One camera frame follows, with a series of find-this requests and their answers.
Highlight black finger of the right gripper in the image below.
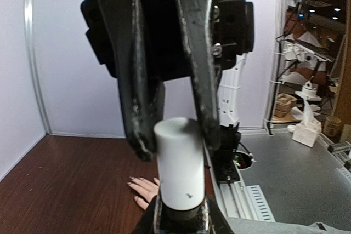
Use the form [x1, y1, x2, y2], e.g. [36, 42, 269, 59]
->
[176, 0, 220, 151]
[99, 0, 165, 162]

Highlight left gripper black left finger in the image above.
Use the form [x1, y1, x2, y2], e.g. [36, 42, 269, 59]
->
[134, 194, 162, 234]

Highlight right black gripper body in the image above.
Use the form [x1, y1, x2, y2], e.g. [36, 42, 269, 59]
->
[81, 0, 254, 81]

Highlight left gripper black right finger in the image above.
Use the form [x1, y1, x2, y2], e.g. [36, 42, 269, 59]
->
[197, 196, 234, 234]

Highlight white capped nail polish bottle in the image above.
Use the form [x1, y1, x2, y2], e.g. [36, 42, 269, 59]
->
[154, 117, 205, 221]

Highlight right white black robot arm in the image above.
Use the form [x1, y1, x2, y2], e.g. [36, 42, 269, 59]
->
[80, 0, 254, 161]

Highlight grey sleeved forearm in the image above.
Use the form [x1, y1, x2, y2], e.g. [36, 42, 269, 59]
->
[227, 218, 350, 234]

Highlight person's bare hand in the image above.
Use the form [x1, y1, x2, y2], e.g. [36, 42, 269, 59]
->
[127, 176, 160, 210]

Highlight right round controller board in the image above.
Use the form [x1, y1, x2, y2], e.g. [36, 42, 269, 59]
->
[233, 151, 256, 170]

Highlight background person white shirt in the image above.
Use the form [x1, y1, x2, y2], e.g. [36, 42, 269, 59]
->
[282, 9, 327, 86]

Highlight white tissue box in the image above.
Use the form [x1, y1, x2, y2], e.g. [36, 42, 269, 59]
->
[292, 100, 321, 147]

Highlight aluminium front frame rail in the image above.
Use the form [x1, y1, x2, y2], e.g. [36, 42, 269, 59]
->
[212, 129, 350, 230]

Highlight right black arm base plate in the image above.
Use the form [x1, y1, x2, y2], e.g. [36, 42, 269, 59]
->
[211, 124, 253, 185]

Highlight right aluminium corner post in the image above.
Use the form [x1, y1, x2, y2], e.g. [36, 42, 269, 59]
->
[263, 0, 287, 136]

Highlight aluminium corner post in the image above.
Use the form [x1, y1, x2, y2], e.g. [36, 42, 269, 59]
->
[24, 0, 52, 134]
[263, 0, 287, 136]

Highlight left aluminium corner post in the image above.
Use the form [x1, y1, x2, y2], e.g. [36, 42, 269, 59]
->
[24, 0, 52, 134]

